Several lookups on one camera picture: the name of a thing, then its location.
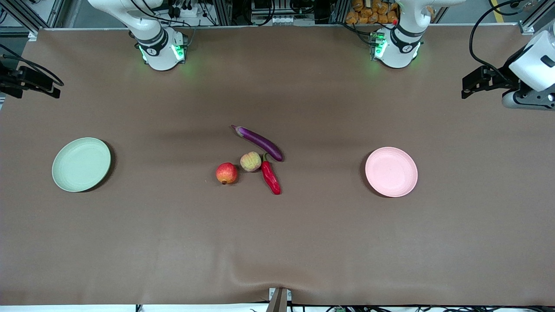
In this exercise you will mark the pile of orange toy food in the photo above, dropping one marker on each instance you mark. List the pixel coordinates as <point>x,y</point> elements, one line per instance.
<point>373,13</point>

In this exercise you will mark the red chili pepper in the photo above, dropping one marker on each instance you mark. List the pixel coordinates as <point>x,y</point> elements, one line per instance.
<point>271,177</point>

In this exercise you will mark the purple eggplant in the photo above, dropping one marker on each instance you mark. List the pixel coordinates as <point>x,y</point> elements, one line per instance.
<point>260,141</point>

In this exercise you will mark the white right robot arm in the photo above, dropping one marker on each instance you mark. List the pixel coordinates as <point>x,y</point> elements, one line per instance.
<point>160,56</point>

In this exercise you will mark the red pomegranate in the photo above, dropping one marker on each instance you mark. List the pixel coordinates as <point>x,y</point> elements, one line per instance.
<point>226,173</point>

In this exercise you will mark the light green round plate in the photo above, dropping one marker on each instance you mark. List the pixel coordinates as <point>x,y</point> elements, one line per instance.
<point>80,167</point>

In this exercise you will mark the metal table edge bracket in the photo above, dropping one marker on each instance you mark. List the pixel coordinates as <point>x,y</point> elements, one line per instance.
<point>279,301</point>

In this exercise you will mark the pink round plate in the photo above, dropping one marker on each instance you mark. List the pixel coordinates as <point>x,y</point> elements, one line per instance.
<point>390,173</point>

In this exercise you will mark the yellow pink peach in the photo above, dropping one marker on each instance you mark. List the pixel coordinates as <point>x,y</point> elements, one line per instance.
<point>250,161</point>

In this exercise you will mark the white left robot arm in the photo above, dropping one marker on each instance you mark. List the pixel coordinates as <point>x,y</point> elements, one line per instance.
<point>399,52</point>

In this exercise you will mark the white power strip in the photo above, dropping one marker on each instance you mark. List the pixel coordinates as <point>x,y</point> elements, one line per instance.
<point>186,12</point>

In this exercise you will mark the aluminium frame post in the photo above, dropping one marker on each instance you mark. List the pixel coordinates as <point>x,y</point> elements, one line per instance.
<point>527,28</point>
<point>32,34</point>

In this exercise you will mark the white terminal block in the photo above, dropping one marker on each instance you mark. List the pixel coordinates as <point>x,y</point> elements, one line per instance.
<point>282,20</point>

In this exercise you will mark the brown table mat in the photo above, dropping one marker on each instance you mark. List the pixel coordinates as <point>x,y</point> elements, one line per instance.
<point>277,238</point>

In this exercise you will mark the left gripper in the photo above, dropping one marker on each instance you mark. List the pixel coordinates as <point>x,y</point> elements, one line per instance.
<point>497,78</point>

